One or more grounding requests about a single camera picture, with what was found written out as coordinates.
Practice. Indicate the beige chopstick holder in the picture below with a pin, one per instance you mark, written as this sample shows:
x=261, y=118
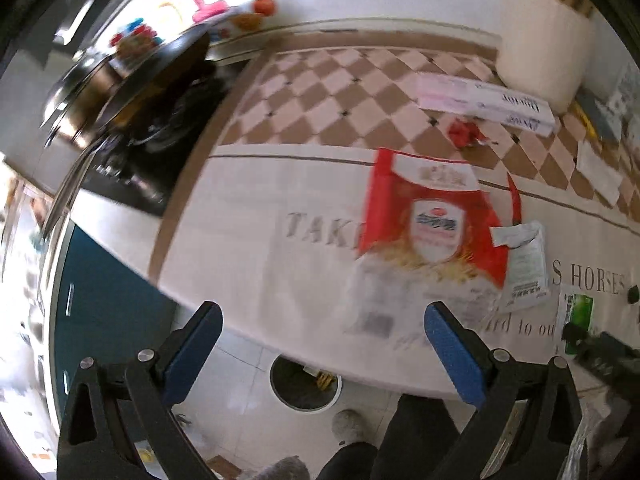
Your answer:
x=545, y=49

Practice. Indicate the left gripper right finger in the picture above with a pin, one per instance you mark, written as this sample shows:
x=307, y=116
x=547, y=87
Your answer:
x=526, y=423

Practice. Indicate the checkered counter mat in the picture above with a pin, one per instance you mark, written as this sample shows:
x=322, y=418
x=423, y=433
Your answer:
x=266, y=216

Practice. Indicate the red noodle wrapper bag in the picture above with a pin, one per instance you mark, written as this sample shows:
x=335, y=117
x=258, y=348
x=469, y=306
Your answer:
x=426, y=236

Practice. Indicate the white tissue paper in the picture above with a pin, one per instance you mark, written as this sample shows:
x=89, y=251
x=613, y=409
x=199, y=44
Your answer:
x=603, y=178

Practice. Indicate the white round trash bin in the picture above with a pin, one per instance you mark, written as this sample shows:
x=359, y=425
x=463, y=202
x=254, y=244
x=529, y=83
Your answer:
x=294, y=385

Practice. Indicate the blue lower cabinet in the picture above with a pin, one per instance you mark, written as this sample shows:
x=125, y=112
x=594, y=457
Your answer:
x=102, y=309

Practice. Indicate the small black scrap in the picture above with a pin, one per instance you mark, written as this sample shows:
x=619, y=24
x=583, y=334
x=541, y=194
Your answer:
x=633, y=295

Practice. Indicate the grey shoe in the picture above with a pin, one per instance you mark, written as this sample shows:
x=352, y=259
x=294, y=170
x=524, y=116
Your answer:
x=289, y=468
x=349, y=427

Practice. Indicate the left black trouser leg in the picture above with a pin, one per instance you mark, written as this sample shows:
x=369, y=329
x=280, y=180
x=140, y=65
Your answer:
x=350, y=462

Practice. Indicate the yellow medicine box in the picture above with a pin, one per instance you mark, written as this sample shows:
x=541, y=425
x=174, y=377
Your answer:
x=324, y=380

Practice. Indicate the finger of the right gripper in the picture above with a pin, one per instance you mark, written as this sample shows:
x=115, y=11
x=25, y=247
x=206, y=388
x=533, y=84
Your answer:
x=607, y=359

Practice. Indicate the left grey shoe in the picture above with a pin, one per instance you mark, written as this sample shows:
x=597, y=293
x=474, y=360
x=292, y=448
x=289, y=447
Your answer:
x=289, y=468

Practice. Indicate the red candy wrapper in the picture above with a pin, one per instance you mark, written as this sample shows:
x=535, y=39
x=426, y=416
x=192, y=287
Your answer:
x=466, y=135

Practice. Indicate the black induction stove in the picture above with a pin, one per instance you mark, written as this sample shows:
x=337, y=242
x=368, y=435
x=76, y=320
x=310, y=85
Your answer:
x=143, y=169

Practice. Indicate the pink white toothpaste box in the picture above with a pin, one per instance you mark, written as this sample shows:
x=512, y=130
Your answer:
x=475, y=98

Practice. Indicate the black trouser leg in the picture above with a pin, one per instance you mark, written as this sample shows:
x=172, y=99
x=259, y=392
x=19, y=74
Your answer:
x=418, y=437
x=350, y=462

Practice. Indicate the orange fruit sticker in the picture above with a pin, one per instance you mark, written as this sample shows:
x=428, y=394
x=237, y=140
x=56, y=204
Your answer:
x=265, y=7

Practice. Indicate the white sachet packet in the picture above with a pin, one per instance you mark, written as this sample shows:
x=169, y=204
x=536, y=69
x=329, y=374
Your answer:
x=527, y=278

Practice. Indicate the pink toy sticker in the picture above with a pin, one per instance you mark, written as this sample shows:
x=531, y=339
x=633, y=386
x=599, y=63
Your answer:
x=206, y=9

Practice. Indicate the green white sachet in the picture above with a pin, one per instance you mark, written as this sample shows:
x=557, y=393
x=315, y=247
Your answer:
x=574, y=306

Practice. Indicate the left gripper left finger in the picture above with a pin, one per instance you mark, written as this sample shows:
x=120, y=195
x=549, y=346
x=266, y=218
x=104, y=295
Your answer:
x=94, y=442

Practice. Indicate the right grey shoe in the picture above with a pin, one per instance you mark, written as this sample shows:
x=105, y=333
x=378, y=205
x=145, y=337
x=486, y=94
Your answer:
x=349, y=427

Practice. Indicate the dark smartphone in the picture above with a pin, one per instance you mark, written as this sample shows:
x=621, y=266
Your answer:
x=607, y=126

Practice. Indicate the right black trouser leg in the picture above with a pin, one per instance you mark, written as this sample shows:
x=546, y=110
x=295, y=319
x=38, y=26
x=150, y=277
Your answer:
x=418, y=437

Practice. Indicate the black wok pan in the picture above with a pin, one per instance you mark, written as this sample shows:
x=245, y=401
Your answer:
x=99, y=113

